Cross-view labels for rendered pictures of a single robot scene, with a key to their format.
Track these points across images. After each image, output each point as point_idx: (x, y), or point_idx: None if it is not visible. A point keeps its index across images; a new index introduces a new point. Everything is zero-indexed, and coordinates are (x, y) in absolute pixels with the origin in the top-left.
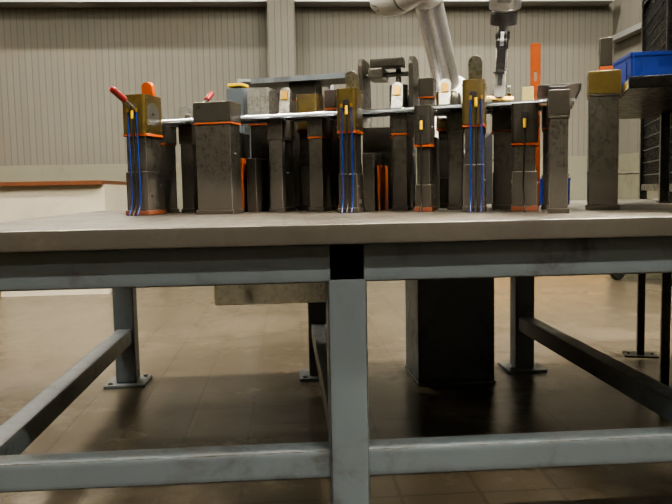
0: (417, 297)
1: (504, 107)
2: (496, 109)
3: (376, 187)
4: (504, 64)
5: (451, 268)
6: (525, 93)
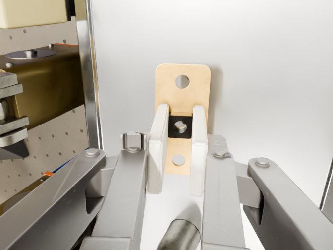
0: None
1: (144, 88)
2: (85, 106)
3: None
4: (298, 190)
5: None
6: (28, 11)
